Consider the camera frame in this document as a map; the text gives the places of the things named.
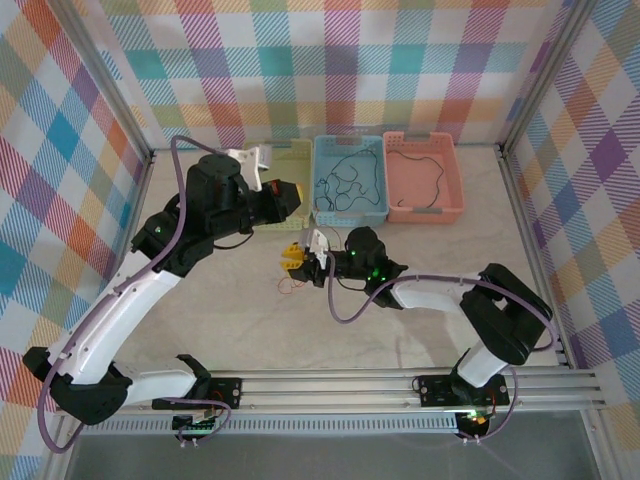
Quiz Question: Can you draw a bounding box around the aluminium frame post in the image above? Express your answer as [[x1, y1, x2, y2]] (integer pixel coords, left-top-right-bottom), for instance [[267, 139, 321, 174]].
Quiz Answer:
[[499, 0, 591, 150], [54, 0, 154, 157]]

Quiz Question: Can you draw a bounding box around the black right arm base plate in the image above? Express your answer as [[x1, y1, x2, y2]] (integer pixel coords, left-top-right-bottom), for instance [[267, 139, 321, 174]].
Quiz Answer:
[[416, 372, 511, 407]]

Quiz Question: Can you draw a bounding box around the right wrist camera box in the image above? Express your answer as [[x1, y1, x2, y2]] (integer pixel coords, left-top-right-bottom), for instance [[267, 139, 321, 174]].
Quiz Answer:
[[303, 229, 332, 267]]

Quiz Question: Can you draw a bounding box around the pink plastic basket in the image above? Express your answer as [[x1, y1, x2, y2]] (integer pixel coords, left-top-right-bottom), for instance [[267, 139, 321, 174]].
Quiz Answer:
[[382, 130, 466, 225]]

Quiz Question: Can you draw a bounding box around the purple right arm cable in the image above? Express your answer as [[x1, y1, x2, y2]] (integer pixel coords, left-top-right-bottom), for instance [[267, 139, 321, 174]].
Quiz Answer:
[[327, 249, 559, 444]]

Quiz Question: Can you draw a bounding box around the controller board orange connector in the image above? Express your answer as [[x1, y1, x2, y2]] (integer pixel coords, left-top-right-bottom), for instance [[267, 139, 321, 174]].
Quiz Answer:
[[458, 408, 494, 432]]

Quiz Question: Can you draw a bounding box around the thin aluminium floor rail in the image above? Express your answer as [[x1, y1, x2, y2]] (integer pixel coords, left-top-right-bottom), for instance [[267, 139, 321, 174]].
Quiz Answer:
[[149, 142, 504, 152]]

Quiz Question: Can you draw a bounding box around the blue plastic basket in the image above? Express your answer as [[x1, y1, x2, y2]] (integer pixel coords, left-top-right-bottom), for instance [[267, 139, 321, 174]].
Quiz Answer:
[[311, 134, 390, 229]]

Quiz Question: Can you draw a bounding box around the green plastic basket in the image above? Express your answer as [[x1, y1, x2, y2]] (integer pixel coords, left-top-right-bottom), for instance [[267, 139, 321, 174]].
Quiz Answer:
[[242, 138, 314, 235]]

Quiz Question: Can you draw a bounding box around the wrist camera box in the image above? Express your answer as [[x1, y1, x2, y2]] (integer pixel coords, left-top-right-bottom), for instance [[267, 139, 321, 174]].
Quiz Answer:
[[225, 143, 275, 193], [303, 229, 332, 267]]

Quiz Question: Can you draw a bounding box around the thin orange cable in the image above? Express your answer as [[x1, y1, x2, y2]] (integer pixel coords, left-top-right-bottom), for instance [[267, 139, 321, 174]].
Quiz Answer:
[[277, 276, 307, 297]]

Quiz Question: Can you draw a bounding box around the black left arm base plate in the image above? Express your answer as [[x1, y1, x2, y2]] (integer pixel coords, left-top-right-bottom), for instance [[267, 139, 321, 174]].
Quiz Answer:
[[204, 377, 244, 412]]

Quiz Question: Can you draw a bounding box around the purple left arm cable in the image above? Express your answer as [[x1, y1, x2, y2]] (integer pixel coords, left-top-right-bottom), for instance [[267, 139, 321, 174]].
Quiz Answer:
[[38, 134, 234, 454]]

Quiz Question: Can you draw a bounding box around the controller board green terminal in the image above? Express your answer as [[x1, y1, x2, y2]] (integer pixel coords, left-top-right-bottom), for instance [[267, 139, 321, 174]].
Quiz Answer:
[[172, 413, 221, 436]]

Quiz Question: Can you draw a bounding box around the grey slotted cable duct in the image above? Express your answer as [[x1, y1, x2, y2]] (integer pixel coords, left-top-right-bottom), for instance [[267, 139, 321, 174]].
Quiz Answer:
[[79, 417, 461, 435]]

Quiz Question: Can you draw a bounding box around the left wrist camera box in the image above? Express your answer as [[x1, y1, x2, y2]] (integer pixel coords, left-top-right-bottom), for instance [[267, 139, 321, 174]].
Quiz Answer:
[[225, 143, 275, 193]]

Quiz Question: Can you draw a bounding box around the aluminium side floor rail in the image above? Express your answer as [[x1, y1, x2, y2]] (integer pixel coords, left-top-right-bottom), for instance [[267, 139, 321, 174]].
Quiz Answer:
[[498, 144, 574, 369], [87, 149, 157, 376]]

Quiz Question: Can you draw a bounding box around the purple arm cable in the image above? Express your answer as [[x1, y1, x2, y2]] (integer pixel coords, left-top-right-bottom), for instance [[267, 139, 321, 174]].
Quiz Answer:
[[38, 134, 234, 454], [327, 249, 559, 444]]

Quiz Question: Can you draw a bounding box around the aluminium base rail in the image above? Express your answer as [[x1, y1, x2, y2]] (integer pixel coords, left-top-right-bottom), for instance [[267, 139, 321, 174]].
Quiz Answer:
[[54, 369, 606, 416]]

